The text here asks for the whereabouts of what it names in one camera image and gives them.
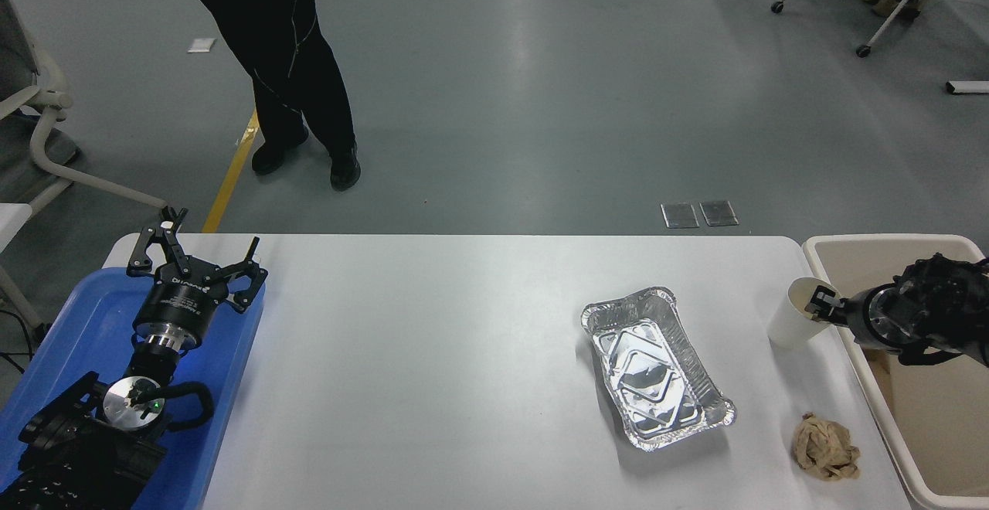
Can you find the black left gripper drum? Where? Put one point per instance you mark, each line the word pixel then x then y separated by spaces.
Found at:
pixel 181 305

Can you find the white wheeled chair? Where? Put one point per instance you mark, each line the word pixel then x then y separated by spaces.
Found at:
pixel 896 15

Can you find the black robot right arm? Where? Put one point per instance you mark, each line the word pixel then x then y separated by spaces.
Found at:
pixel 939 301

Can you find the blue plastic tray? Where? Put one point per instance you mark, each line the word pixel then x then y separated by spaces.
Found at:
pixel 77 317

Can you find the white paper cup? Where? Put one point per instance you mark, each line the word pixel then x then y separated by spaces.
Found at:
pixel 786 328

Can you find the grey white office chair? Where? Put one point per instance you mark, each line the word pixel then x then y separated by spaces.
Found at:
pixel 58 98

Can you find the silver foil tray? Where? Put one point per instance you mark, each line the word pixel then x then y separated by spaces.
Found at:
pixel 657 386

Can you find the large pale plastic bin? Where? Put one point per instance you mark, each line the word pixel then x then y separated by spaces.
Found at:
pixel 850 263

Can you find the metal floor plate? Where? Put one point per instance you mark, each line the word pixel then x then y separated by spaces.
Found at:
pixel 718 213
pixel 680 215

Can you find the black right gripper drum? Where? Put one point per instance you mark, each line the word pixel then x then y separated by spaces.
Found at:
pixel 859 317

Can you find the crumpled tan paper ball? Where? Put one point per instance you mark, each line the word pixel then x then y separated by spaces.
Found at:
pixel 825 448

